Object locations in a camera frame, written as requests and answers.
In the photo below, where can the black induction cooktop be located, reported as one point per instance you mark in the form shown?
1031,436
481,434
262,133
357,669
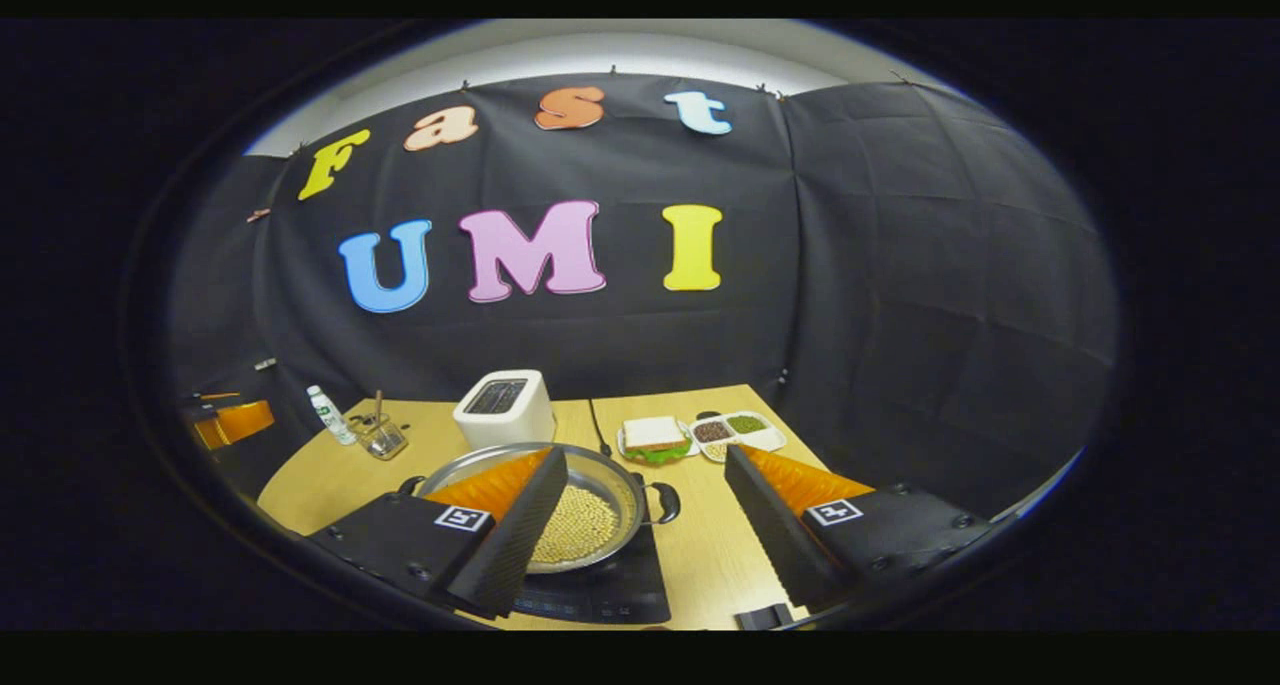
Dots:
620,595

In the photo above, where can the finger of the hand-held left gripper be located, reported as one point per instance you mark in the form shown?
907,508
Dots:
245,420

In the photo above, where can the heap of soybeans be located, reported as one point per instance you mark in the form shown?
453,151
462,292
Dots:
580,525

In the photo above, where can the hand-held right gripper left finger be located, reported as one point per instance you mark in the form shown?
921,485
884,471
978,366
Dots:
515,540

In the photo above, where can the white toaster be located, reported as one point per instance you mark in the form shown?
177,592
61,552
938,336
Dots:
510,425

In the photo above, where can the white bottle with green label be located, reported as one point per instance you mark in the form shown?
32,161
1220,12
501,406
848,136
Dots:
330,417

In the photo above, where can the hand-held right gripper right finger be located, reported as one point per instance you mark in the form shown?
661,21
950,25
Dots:
775,535

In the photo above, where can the white sandwich plate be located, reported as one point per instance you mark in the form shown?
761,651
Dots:
621,445

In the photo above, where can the white divided dish of beans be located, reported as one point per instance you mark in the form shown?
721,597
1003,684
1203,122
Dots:
740,430

